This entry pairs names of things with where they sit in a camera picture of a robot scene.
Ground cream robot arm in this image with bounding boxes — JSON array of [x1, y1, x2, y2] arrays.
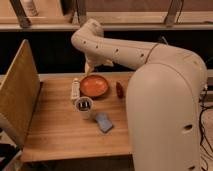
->
[[71, 19, 207, 171]]

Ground orange bowl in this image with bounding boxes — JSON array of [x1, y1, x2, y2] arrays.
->
[[80, 75, 109, 98]]

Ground black cables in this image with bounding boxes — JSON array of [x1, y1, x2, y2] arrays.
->
[[198, 99, 213, 171]]

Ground dark red object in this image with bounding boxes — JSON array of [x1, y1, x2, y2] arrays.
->
[[116, 82, 124, 98]]

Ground white plastic bottle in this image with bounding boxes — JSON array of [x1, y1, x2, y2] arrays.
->
[[71, 78, 80, 101]]

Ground white cup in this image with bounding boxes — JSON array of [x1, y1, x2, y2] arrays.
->
[[75, 96, 94, 120]]

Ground blue sponge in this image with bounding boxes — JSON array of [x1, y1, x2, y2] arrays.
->
[[95, 113, 113, 133]]

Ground wooden shelf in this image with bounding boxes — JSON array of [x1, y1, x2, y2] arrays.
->
[[0, 0, 213, 31]]

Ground yellow left side board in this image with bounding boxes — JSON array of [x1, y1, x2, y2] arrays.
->
[[0, 39, 40, 148]]

